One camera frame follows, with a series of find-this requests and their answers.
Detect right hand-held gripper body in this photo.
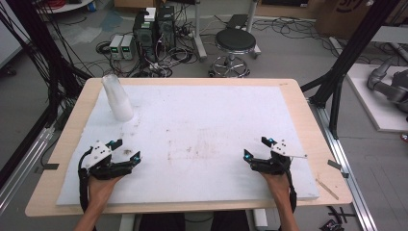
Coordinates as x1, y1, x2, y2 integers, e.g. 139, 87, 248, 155
249, 139, 308, 176

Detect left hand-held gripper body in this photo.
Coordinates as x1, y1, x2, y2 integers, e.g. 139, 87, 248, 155
79, 140, 134, 181

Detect person's right hand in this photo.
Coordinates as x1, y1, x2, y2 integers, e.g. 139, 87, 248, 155
258, 171, 292, 207

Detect person's left hand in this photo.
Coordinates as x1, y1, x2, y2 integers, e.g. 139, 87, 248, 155
88, 174, 125, 210

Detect translucent white plastic cup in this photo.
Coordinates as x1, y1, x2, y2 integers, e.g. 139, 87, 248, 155
101, 73, 135, 122

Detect white table leg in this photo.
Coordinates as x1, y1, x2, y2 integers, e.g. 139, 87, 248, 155
118, 213, 138, 231
252, 208, 269, 231

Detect thin wooden stick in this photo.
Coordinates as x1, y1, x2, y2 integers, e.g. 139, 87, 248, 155
315, 177, 341, 201

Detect white foam mat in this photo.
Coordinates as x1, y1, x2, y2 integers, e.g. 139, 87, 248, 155
56, 84, 321, 207

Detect person's right leg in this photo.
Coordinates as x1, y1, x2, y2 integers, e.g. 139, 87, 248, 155
209, 210, 252, 231

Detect light wooden table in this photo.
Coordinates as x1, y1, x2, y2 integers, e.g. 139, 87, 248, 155
24, 77, 353, 218

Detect black parts on floor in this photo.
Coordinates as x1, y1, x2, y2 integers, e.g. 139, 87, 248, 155
319, 205, 358, 231

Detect grey bench power supply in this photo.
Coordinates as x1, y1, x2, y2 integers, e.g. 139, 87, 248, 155
108, 34, 125, 61
120, 34, 138, 62

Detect black round stool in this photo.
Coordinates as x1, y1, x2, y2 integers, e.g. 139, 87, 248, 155
209, 27, 258, 79

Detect black computer tower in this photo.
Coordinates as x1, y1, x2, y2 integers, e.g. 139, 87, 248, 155
132, 11, 159, 64
156, 5, 177, 50

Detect white floor board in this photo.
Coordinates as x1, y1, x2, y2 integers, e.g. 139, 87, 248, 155
345, 63, 408, 134

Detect grey desk leg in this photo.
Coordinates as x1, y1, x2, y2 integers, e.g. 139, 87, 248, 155
245, 0, 262, 60
191, 0, 209, 63

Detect flat black device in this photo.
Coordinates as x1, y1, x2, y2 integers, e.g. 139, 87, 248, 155
225, 13, 250, 30

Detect small white box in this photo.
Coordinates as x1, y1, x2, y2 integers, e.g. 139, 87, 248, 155
143, 6, 158, 23

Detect brown cardboard box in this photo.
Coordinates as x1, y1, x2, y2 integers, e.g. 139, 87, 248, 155
315, 0, 400, 40

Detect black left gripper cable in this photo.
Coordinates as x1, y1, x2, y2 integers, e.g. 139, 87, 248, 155
77, 149, 94, 215

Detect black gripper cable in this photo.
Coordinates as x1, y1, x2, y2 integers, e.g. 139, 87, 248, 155
77, 149, 94, 215
282, 159, 299, 215

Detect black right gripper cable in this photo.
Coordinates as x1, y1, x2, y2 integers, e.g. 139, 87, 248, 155
282, 159, 299, 215

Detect black metal bracket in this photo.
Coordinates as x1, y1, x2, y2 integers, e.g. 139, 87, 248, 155
326, 159, 350, 179

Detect aluminium rail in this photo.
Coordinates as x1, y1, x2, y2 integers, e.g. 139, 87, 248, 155
307, 98, 380, 231
0, 125, 56, 216

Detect tangle of floor cables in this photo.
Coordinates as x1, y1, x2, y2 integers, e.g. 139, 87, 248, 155
95, 13, 341, 79

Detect black metal frame with cables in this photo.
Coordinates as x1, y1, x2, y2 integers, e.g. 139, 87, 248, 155
0, 0, 94, 191

